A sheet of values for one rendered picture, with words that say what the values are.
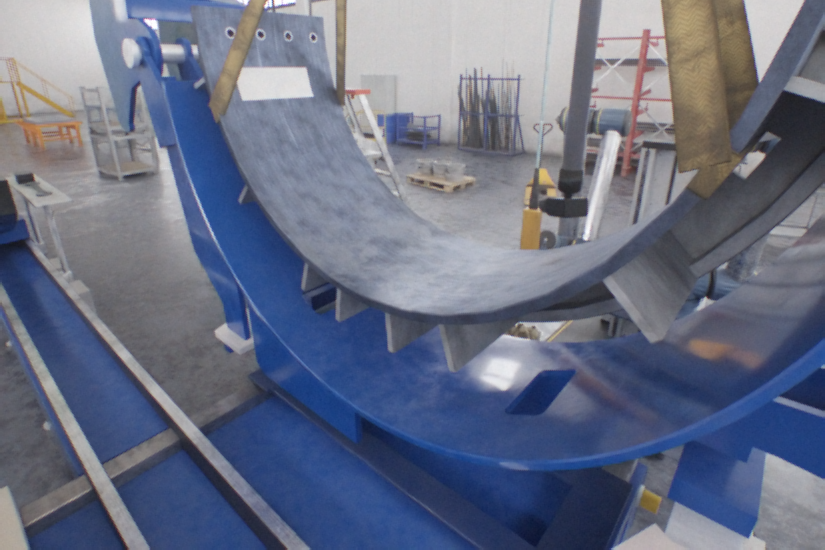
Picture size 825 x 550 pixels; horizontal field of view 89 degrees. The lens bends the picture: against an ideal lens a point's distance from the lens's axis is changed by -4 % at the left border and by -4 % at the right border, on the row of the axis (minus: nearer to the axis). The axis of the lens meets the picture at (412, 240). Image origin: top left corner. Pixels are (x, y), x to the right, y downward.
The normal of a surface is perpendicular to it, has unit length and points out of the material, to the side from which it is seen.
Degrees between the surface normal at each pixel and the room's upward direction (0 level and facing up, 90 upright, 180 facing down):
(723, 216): 90
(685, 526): 0
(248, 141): 55
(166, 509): 0
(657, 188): 90
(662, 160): 90
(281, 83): 75
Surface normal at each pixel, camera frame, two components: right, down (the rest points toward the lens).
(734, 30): -0.49, 0.43
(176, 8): 0.76, 0.27
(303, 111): 0.68, -0.18
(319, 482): 0.00, -0.93
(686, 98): -0.88, -0.04
